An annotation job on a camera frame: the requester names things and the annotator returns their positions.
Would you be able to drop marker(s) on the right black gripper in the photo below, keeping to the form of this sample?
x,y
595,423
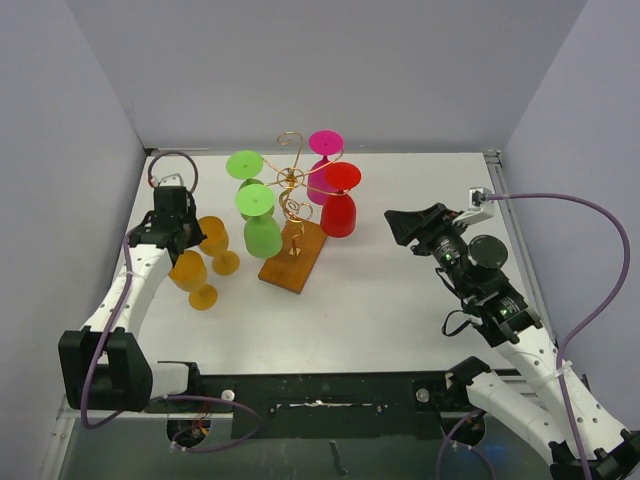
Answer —
x,y
405,224

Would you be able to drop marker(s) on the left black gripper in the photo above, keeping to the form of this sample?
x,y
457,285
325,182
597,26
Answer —
x,y
197,234

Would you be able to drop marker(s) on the orange wine glass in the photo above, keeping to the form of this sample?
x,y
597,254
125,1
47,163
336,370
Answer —
x,y
216,245
190,275

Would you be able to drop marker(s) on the orange wine glass front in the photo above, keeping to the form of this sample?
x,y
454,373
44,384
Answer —
x,y
190,275

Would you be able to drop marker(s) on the red wine glass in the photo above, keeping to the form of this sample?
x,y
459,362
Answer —
x,y
339,212

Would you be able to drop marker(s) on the green wine glass front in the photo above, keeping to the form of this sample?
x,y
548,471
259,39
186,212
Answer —
x,y
261,232

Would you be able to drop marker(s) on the green wine glass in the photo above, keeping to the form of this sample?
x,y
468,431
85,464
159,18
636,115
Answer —
x,y
261,232
245,165

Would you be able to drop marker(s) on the magenta wine glass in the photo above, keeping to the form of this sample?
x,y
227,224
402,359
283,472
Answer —
x,y
322,170

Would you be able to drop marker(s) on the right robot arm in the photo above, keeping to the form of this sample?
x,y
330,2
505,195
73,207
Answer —
x,y
566,425

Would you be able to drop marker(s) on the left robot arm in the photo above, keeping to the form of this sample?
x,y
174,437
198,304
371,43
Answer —
x,y
103,365

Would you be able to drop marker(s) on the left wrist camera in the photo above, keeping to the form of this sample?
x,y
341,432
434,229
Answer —
x,y
171,180

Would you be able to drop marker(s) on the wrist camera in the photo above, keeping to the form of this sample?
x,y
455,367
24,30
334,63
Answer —
x,y
481,207
171,180

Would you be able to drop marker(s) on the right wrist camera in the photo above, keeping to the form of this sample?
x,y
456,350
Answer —
x,y
481,207

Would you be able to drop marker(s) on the gold wire wine glass rack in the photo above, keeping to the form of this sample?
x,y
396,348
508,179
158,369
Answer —
x,y
302,238

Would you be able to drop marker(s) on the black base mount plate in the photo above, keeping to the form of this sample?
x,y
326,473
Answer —
x,y
329,406

